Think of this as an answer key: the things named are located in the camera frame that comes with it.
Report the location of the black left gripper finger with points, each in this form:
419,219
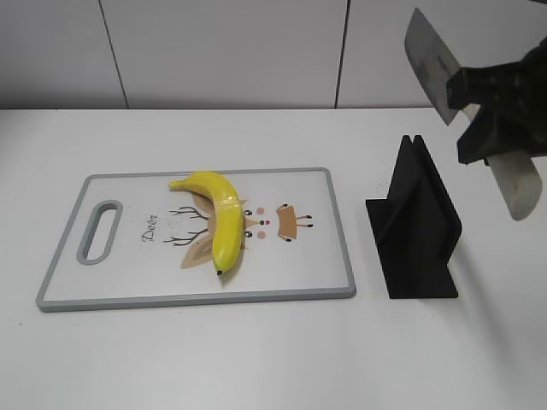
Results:
488,134

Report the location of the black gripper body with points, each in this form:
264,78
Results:
532,120

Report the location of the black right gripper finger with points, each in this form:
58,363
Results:
478,85

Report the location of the white-handled cleaver knife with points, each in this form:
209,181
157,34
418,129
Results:
433,63

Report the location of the yellow plastic banana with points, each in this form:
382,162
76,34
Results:
229,219

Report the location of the black knife stand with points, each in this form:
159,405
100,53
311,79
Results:
416,227

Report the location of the white grey-rimmed cutting board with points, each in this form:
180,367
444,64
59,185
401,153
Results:
131,242

